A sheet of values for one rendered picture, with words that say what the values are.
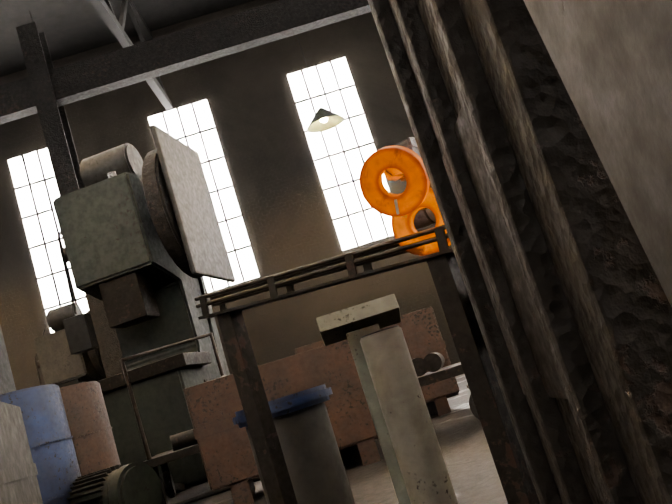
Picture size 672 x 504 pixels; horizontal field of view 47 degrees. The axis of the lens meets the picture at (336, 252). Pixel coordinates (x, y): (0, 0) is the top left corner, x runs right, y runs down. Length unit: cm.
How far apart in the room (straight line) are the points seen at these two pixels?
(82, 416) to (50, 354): 671
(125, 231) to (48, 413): 256
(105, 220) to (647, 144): 631
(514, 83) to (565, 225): 17
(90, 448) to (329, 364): 164
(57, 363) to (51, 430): 712
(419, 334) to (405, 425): 347
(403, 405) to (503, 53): 134
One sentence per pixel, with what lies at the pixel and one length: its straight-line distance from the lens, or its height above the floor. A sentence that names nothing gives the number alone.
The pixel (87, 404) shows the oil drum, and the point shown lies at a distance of 493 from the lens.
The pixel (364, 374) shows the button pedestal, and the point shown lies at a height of 42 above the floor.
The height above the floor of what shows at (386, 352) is 46.
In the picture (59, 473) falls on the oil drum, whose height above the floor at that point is 41.
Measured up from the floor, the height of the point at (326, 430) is 30.
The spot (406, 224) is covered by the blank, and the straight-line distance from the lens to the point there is 178.
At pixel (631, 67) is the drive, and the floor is 56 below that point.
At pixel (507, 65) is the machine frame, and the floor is 69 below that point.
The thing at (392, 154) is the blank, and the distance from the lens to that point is 170.
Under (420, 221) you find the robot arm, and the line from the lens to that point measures 202.
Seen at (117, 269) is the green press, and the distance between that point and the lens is 668.
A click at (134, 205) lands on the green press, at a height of 231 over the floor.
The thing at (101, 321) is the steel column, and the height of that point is 201.
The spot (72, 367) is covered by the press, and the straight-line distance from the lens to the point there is 1145.
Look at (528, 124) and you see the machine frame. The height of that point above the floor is 62.
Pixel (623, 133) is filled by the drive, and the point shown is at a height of 53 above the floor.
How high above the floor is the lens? 42
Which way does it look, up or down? 9 degrees up
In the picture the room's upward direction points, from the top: 18 degrees counter-clockwise
